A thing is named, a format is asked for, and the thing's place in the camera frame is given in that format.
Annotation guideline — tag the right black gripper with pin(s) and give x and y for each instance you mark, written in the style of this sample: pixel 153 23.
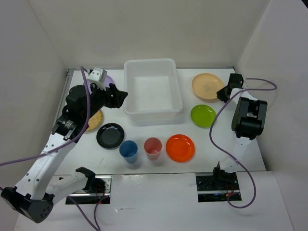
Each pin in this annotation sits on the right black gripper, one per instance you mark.
pixel 220 95

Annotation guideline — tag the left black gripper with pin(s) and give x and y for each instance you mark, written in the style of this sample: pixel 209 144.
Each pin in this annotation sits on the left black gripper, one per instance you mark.
pixel 116 100

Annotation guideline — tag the purple round plate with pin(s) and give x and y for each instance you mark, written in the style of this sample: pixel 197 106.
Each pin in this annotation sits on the purple round plate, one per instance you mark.
pixel 107 82

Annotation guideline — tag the beige round plate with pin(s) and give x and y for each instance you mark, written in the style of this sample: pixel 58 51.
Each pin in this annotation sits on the beige round plate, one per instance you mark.
pixel 206 86

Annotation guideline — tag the green round plate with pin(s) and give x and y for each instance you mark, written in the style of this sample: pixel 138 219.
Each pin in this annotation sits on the green round plate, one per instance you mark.
pixel 202 115

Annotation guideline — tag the yellow woven pattern plate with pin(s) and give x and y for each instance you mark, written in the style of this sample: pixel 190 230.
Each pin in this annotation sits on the yellow woven pattern plate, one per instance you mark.
pixel 95 121

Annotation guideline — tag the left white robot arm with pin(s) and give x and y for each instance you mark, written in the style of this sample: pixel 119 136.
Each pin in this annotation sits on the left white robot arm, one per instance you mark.
pixel 34 196

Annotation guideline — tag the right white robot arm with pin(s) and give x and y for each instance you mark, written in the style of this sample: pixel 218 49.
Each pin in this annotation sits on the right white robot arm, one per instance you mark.
pixel 248 119

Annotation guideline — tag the white plastic bin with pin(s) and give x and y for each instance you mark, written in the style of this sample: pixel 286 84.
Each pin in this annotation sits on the white plastic bin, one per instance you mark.
pixel 153 88

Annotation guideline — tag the black round plate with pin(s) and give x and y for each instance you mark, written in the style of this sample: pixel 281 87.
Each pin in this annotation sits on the black round plate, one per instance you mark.
pixel 110 136

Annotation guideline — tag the blue plastic cup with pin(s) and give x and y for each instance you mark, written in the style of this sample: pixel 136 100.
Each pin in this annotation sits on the blue plastic cup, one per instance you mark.
pixel 129 151

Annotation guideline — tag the pink plastic cup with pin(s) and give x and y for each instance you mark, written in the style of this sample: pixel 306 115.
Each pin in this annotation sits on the pink plastic cup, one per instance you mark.
pixel 152 147

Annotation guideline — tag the orange round plate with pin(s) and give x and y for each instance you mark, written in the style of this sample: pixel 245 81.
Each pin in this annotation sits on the orange round plate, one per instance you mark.
pixel 180 148

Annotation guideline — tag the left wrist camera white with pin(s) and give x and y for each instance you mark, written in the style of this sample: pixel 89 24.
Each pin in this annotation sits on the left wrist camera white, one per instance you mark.
pixel 97 76

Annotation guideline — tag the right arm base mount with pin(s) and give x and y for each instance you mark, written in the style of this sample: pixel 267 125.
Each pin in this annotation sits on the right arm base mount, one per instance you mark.
pixel 208 191

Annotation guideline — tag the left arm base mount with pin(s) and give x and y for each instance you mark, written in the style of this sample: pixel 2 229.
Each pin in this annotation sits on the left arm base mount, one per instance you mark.
pixel 97 190

